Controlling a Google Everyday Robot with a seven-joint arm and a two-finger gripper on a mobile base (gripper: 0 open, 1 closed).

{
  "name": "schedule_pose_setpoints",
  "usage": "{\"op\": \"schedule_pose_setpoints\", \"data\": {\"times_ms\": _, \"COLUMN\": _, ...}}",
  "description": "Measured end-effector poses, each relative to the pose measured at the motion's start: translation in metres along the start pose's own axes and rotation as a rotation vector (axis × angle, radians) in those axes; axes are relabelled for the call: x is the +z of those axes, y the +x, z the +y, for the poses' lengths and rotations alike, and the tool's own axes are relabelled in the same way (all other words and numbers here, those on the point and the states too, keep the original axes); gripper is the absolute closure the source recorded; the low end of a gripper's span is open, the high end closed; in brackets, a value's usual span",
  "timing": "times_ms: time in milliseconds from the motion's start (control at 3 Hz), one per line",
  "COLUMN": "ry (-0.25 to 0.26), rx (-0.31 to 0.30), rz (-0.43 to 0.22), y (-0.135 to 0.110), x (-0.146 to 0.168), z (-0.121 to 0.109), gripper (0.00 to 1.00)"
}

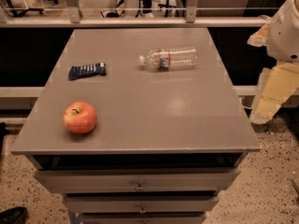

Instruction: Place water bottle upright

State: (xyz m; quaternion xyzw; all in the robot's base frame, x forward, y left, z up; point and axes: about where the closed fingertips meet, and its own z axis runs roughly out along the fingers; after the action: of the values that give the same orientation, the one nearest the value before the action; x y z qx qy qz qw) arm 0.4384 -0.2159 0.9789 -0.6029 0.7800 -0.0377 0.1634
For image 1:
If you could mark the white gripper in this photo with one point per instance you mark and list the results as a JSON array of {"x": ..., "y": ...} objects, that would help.
[{"x": 284, "y": 36}]

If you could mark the clear plastic water bottle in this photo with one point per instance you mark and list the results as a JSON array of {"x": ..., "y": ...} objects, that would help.
[{"x": 166, "y": 58}]

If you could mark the grey drawer cabinet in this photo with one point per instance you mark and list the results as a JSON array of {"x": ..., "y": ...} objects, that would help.
[{"x": 147, "y": 119}]

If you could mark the blue striped snack packet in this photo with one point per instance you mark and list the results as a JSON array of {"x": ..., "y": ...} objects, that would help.
[{"x": 87, "y": 70}]

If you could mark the red apple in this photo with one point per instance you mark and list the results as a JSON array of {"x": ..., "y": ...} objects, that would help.
[{"x": 80, "y": 117}]

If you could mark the metal railing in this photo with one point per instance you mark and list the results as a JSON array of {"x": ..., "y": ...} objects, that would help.
[{"x": 87, "y": 14}]

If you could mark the bottom grey drawer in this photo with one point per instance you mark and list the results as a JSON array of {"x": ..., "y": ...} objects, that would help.
[{"x": 145, "y": 219}]

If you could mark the grey drawer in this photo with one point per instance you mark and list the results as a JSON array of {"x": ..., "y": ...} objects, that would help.
[
  {"x": 130, "y": 181},
  {"x": 145, "y": 219},
  {"x": 140, "y": 204}
]

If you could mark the middle grey drawer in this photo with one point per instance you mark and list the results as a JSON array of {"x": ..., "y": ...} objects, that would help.
[{"x": 140, "y": 204}]

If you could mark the top grey drawer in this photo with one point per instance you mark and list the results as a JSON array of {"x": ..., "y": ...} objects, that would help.
[{"x": 130, "y": 181}]

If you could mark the black shoe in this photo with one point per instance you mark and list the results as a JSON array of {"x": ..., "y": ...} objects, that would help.
[{"x": 16, "y": 215}]

